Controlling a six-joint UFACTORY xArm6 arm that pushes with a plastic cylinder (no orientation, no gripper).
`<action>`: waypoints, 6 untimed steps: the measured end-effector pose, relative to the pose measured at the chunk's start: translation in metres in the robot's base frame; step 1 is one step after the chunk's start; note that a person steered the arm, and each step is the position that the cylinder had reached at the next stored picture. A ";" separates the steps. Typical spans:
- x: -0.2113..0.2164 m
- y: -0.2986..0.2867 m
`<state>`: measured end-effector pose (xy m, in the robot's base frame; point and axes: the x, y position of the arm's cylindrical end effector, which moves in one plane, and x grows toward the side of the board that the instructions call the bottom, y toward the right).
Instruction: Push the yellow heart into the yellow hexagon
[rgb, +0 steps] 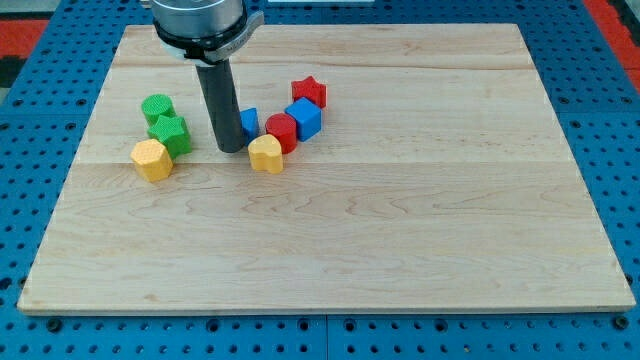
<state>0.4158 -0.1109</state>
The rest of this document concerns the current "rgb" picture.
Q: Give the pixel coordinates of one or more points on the blue cube block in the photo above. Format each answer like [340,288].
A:
[308,117]

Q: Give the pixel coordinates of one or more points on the yellow heart block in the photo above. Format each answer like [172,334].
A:
[265,154]

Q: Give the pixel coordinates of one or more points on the blue triangle block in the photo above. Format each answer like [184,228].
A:
[250,124]

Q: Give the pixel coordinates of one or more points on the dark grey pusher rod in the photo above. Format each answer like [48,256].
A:
[219,92]

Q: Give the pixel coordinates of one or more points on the green star block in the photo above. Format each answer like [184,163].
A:
[173,133]

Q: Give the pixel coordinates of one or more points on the yellow hexagon block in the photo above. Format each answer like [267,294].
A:
[151,160]

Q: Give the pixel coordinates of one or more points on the red star block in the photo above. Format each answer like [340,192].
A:
[310,89]

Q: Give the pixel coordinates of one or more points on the red cylinder block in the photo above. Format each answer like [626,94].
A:
[284,128]

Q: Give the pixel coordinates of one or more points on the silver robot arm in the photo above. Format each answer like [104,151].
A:
[205,32]

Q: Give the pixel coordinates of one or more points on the green cylinder block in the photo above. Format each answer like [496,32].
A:
[157,105]

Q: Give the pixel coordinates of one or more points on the wooden board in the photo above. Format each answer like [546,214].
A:
[441,183]

